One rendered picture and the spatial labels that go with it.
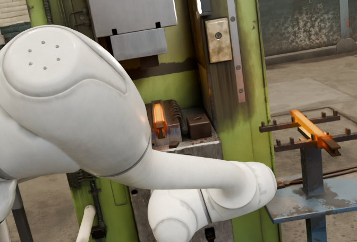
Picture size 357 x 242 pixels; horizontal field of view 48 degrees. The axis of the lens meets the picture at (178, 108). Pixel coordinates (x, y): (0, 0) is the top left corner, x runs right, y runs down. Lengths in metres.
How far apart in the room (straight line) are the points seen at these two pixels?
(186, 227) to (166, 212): 0.05
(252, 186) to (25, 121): 0.59
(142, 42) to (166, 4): 0.16
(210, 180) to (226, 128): 1.05
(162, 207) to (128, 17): 0.82
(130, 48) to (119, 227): 0.83
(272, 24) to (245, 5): 6.08
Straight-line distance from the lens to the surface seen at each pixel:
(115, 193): 1.82
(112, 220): 1.88
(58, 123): 0.34
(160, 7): 1.49
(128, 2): 1.49
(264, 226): 1.99
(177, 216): 0.84
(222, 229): 1.70
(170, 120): 1.62
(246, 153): 1.80
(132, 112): 0.39
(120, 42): 1.49
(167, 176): 0.62
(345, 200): 1.58
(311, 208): 1.53
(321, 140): 1.38
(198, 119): 1.63
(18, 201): 1.63
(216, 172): 0.71
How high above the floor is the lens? 1.45
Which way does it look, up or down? 15 degrees down
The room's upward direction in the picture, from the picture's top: 9 degrees counter-clockwise
